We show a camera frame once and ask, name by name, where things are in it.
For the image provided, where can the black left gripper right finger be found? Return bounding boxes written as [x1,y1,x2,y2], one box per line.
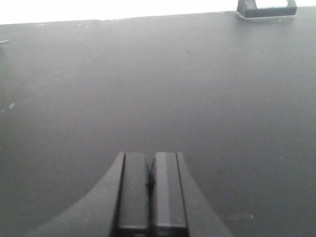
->
[151,152,232,237]

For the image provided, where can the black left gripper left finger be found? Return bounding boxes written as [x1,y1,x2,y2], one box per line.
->
[32,152,150,237]

